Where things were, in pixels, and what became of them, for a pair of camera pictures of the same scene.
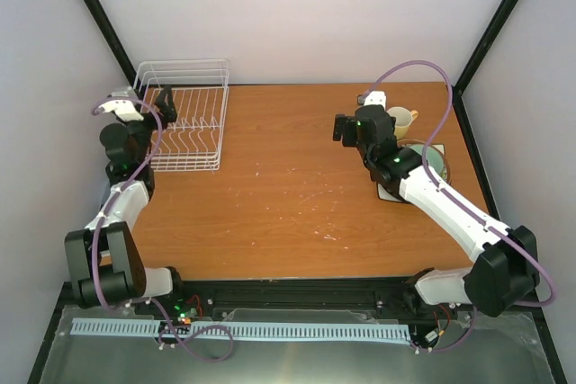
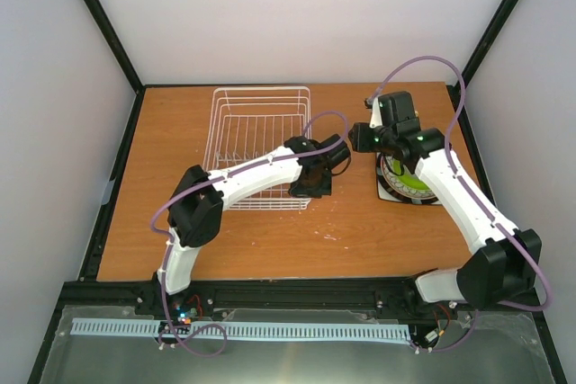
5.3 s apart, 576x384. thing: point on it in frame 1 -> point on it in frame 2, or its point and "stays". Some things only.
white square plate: (384, 195) stays
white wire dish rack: (200, 90) -> (246, 122)
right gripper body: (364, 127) -> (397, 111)
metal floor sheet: (502, 349) stays
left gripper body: (150, 115) -> (316, 189)
